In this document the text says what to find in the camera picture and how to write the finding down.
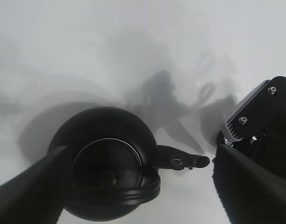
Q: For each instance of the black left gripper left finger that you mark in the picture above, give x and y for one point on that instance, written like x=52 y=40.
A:
x=38 y=194

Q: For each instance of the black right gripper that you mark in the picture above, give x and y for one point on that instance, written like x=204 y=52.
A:
x=257 y=126

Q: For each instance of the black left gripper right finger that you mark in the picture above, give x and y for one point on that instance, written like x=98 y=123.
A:
x=249 y=193

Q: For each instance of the black round kettle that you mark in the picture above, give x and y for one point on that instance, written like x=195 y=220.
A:
x=115 y=161

